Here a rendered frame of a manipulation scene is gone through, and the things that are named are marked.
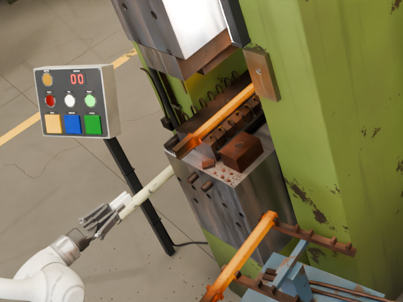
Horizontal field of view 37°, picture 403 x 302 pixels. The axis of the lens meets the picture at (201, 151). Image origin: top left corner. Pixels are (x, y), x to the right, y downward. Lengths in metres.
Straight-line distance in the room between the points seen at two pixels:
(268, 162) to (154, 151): 1.77
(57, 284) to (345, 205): 0.94
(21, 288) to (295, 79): 0.95
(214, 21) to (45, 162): 2.51
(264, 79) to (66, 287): 0.81
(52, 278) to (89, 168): 2.19
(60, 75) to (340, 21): 1.18
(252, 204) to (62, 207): 1.86
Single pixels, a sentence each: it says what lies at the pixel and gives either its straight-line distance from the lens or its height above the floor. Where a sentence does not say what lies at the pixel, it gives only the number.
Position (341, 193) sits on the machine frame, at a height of 0.84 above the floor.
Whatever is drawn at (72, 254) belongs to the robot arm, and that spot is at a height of 1.00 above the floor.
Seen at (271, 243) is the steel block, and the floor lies 0.55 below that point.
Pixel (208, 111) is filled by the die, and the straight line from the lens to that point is 2.18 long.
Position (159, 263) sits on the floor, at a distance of 3.11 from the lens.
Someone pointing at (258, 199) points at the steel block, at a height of 0.78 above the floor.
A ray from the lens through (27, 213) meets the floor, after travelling 3.84.
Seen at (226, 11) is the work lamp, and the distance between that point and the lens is 1.68.
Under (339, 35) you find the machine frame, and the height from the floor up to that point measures 1.37.
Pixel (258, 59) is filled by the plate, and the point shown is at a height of 1.34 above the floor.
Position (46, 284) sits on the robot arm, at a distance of 1.73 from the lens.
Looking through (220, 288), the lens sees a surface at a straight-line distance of 1.70.
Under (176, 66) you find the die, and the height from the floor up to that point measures 1.32.
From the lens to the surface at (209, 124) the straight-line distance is 2.10.
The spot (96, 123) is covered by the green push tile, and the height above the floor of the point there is 1.02.
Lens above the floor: 2.27
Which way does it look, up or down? 39 degrees down
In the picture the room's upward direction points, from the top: 23 degrees counter-clockwise
